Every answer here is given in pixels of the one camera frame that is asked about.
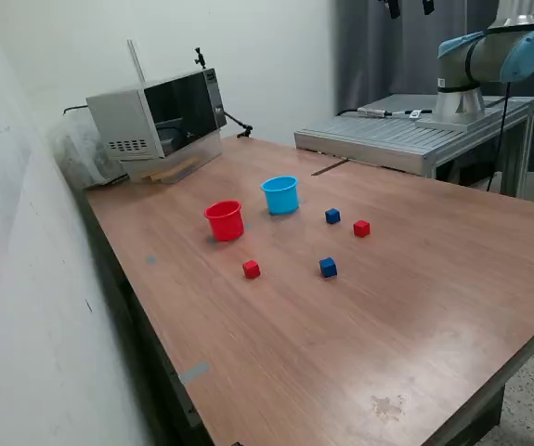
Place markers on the clear acrylic riser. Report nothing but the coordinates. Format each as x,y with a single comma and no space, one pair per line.
201,151

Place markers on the blue plastic cup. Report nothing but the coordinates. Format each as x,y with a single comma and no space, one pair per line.
281,200

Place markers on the black hanging object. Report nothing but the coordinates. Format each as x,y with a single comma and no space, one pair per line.
428,6
393,8

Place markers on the silver microwave oven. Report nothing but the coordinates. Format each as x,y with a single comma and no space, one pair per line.
122,121

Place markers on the white rod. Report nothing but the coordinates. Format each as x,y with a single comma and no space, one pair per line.
136,60

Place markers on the red plastic cup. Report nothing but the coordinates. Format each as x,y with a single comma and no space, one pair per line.
225,227

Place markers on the clear plastic bag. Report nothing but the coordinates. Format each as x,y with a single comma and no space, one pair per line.
78,148

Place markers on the blue cube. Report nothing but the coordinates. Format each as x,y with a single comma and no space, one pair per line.
333,216
328,268

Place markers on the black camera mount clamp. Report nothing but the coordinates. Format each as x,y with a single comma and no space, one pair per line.
199,58

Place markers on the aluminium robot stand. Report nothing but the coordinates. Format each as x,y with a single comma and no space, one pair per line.
387,135

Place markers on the silver blue UR5e robot arm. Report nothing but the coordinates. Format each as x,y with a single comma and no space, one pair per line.
494,56

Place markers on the wooden strip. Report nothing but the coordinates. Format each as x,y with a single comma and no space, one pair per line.
176,169

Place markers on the dark grey curtain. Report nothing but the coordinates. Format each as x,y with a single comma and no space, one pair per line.
387,56

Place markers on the red cube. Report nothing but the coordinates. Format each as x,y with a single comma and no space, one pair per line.
361,229
251,270

